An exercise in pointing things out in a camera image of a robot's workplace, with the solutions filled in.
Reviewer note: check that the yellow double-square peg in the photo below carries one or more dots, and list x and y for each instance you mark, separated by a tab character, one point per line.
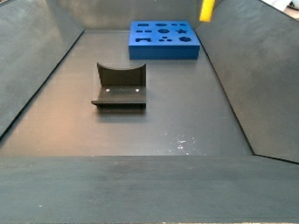
206	10

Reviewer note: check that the blue shape-sorting board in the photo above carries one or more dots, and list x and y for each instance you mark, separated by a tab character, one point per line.
163	40

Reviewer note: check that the black curved stand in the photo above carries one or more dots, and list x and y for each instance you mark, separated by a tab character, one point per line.
122	86

